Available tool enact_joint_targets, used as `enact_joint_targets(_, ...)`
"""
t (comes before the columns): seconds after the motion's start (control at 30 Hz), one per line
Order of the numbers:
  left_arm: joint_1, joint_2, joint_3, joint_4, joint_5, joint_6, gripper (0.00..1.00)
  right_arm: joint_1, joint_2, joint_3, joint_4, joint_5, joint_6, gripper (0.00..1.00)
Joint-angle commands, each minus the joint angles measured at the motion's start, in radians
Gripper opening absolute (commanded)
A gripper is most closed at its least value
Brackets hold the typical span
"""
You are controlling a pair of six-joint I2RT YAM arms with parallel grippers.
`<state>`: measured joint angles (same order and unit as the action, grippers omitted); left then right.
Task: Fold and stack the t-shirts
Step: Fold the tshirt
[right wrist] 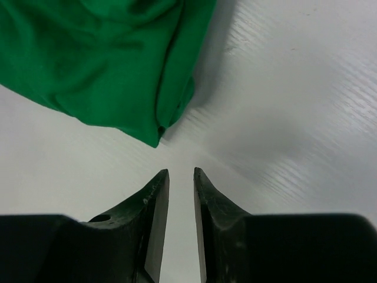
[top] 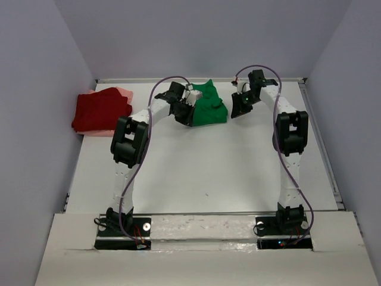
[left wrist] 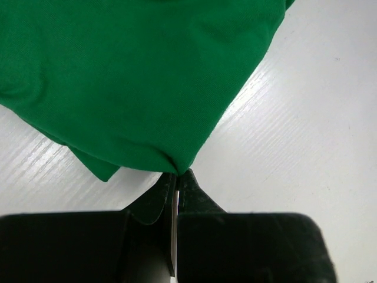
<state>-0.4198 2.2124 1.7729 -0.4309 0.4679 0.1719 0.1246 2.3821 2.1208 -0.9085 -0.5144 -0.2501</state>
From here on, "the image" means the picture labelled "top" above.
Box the green t shirt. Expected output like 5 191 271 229
193 79 228 127

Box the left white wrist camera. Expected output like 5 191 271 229
184 84 203 107

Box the red folded t shirt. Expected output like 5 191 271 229
71 87 133 135

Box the pink folded t shirt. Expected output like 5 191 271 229
82 86 135 138

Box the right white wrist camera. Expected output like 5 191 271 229
232 77 249 95

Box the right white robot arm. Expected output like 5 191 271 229
231 69 309 237

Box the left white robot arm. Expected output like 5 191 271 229
106 82 202 236

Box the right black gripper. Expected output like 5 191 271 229
231 91 261 119

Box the white front platform board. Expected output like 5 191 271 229
36 212 378 285

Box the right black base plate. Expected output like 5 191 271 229
253 216 313 250

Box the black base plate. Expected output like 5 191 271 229
253 216 313 250
93 217 151 251

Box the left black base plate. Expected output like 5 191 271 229
93 217 151 251

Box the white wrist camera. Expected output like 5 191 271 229
232 77 249 95
184 84 203 107

